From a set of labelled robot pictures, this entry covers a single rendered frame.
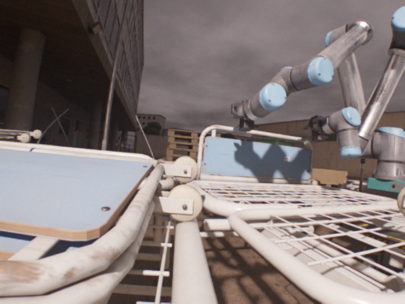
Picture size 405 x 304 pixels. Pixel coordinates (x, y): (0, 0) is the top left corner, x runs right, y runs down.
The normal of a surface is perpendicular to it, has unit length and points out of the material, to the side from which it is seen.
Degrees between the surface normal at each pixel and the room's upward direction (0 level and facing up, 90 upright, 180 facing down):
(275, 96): 84
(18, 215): 7
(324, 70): 93
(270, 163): 90
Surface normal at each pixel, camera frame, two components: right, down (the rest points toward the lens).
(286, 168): 0.29, 0.02
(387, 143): -0.88, -0.08
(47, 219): 0.11, -0.99
